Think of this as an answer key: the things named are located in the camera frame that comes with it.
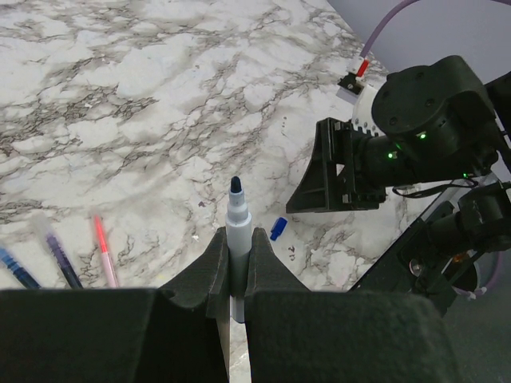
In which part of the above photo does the blue pen with cap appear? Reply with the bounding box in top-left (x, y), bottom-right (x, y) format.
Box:
top-left (1, 247), bottom-right (41, 289)

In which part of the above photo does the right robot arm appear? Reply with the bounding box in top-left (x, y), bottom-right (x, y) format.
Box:
top-left (286, 55), bottom-right (510, 313)

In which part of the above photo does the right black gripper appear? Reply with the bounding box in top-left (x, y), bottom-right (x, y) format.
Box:
top-left (286, 118), bottom-right (386, 214)

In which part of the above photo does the grey pen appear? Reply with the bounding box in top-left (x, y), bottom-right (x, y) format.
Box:
top-left (225, 176), bottom-right (252, 323)

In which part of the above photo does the red pen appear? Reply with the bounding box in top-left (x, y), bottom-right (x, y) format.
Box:
top-left (93, 214), bottom-right (119, 288)

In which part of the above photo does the dark blue pen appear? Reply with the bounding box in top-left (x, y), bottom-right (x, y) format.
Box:
top-left (35, 215), bottom-right (83, 289)

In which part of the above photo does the small blue pen cap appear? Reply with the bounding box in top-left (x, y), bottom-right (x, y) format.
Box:
top-left (270, 217), bottom-right (287, 241)

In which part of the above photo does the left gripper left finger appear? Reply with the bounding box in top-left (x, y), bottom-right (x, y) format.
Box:
top-left (1, 228), bottom-right (229, 382)

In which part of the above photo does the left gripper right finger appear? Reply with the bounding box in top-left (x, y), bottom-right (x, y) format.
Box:
top-left (245, 228), bottom-right (459, 382)

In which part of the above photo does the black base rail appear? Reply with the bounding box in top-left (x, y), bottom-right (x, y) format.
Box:
top-left (350, 189), bottom-right (470, 292)

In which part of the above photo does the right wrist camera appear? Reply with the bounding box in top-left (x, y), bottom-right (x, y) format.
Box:
top-left (337, 57), bottom-right (378, 134)

